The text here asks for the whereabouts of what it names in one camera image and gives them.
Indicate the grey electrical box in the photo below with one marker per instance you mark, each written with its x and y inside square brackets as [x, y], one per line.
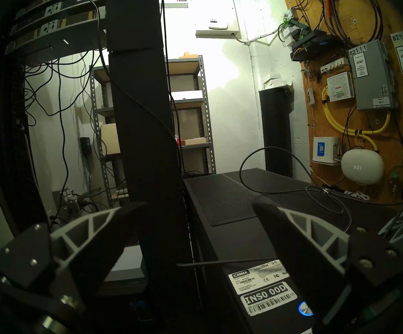
[373, 79]

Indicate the grey metal shelf unit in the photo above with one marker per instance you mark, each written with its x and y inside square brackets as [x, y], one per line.
[203, 93]

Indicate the black network switch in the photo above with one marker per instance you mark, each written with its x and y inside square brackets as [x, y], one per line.
[312, 44]

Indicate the black server rack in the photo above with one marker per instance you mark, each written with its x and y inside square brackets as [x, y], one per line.
[138, 128]

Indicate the white flat device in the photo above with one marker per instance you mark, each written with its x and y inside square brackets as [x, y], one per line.
[128, 263]

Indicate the black wall adapter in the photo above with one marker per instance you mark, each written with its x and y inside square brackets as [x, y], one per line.
[85, 145]

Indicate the small white box stack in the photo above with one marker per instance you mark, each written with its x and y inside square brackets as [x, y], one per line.
[276, 82]

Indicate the black Dell rack server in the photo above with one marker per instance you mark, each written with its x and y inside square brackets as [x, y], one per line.
[53, 9]

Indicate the tall black cylinder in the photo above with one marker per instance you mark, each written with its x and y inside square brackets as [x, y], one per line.
[276, 135]

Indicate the white modem blue label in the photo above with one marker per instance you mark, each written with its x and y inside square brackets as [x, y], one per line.
[325, 150]

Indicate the white oval router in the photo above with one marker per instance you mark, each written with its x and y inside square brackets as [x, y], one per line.
[361, 166]

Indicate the white paper label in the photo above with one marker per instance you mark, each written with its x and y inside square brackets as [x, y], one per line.
[340, 87]

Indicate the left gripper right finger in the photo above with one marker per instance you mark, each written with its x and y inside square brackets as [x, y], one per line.
[302, 253]

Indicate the black workstation tower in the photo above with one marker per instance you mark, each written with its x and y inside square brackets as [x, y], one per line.
[229, 204]

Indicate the white alarm keypad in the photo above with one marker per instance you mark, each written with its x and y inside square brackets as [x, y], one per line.
[217, 25]

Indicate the grey outlet box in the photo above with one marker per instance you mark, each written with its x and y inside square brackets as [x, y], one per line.
[69, 197]

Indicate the white wall panel box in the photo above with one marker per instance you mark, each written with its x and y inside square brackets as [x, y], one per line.
[215, 9]

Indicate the flat tan box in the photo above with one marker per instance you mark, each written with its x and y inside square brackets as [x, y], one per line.
[195, 141]

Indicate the white terminal strip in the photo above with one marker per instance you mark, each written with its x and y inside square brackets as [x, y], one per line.
[333, 65]

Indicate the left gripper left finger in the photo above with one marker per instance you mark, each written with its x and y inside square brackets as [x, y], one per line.
[93, 243]

